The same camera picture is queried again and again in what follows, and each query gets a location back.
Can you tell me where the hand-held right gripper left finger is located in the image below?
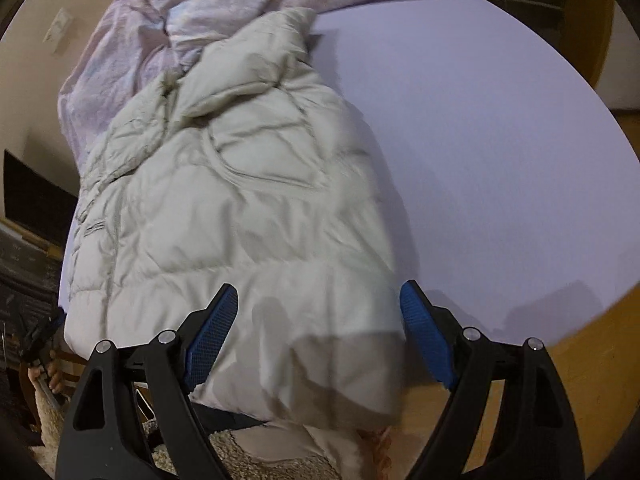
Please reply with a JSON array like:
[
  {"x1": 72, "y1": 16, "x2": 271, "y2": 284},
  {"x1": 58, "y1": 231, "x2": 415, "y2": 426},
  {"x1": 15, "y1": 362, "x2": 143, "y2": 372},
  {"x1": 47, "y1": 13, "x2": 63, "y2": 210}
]
[{"x1": 54, "y1": 284, "x2": 240, "y2": 480}]

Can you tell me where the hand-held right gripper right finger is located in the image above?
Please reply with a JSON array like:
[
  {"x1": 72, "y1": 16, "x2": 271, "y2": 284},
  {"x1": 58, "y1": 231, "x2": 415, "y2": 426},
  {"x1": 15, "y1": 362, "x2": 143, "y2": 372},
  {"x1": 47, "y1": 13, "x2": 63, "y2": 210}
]
[{"x1": 399, "y1": 280, "x2": 587, "y2": 480}]

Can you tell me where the cream puffer jacket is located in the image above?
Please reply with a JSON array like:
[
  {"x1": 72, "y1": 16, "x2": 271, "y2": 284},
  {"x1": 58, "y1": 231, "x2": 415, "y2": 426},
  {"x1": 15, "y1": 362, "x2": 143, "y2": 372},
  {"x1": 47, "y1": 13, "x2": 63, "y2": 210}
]
[{"x1": 64, "y1": 7, "x2": 407, "y2": 431}]

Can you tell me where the person's left hand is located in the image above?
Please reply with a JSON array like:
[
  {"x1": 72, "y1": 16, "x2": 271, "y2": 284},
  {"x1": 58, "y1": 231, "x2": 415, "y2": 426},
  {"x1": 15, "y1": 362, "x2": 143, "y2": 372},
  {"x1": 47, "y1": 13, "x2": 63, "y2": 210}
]
[{"x1": 27, "y1": 362, "x2": 65, "y2": 398}]

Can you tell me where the dark wooden cabinet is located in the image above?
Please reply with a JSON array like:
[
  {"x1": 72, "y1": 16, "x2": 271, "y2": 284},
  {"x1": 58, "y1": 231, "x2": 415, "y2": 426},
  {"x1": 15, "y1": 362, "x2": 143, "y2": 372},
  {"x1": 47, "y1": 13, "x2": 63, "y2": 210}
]
[{"x1": 0, "y1": 222, "x2": 67, "y2": 411}]

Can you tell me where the person's cream fleece clothing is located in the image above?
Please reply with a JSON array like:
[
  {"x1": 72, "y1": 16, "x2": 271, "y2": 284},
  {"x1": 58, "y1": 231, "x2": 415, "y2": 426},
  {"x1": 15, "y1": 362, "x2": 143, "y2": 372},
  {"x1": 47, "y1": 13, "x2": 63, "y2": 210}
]
[{"x1": 30, "y1": 385, "x2": 391, "y2": 480}]

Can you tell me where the dark laptop screen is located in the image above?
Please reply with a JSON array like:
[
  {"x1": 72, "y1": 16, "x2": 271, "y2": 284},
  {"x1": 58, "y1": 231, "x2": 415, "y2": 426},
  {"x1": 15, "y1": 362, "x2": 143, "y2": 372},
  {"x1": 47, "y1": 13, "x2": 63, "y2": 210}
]
[{"x1": 2, "y1": 149, "x2": 80, "y2": 246}]

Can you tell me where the bed with lavender sheet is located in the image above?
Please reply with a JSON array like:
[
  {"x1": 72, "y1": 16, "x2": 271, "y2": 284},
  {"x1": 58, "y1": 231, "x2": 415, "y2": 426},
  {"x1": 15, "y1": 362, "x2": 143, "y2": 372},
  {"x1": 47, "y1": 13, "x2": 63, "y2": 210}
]
[{"x1": 57, "y1": 0, "x2": 640, "y2": 348}]

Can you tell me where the pink fluffy blanket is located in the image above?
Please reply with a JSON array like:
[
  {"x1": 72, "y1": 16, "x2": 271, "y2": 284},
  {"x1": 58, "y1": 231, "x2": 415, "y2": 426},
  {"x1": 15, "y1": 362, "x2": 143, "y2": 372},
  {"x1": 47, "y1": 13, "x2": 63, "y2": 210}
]
[{"x1": 56, "y1": 0, "x2": 473, "y2": 171}]

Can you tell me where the white wall switch panel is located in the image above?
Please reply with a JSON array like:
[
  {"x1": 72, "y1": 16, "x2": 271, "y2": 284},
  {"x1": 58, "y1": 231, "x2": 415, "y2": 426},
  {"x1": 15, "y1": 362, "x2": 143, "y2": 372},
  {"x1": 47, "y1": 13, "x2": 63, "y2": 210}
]
[{"x1": 42, "y1": 7, "x2": 76, "y2": 56}]

